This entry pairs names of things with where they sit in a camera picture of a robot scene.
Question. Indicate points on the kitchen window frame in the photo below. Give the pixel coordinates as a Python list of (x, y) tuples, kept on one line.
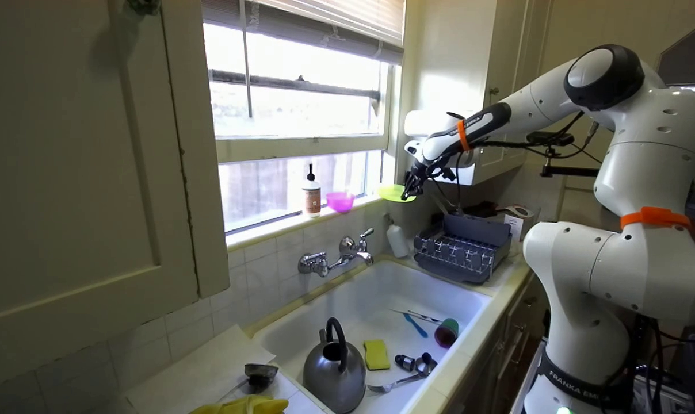
[(302, 147)]

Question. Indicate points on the green and red cup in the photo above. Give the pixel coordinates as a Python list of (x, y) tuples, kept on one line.
[(448, 333)]

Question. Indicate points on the chrome wall faucet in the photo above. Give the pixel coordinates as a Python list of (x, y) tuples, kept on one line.
[(339, 254)]

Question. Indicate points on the yellow sponge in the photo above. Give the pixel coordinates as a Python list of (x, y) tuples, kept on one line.
[(376, 355)]

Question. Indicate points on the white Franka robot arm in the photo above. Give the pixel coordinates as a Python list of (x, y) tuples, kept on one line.
[(632, 261)]

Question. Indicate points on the blue brush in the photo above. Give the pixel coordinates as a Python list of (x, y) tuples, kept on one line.
[(415, 325)]

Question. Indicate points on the steel fork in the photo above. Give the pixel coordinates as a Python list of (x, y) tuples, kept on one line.
[(395, 384)]

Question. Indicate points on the cream cabinet door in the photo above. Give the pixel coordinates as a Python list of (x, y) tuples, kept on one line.
[(73, 154)]

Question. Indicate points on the white soap dispenser bottle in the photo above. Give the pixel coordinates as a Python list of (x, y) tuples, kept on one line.
[(398, 242)]

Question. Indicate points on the window blind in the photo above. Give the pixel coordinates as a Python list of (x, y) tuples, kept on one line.
[(339, 16)]

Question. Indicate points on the pink plastic bowl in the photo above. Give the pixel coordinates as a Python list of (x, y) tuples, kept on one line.
[(342, 201)]

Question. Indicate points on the white ceramic sink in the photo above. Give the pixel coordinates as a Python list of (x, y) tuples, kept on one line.
[(379, 315)]

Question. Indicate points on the white cardboard box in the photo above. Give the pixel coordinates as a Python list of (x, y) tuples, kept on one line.
[(521, 223)]

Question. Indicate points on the brown pump soap bottle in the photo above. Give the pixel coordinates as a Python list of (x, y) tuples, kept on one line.
[(311, 197)]

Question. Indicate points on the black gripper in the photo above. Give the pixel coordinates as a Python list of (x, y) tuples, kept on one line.
[(426, 172)]

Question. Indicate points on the yellow cloth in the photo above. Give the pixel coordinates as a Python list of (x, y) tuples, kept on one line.
[(240, 405)]

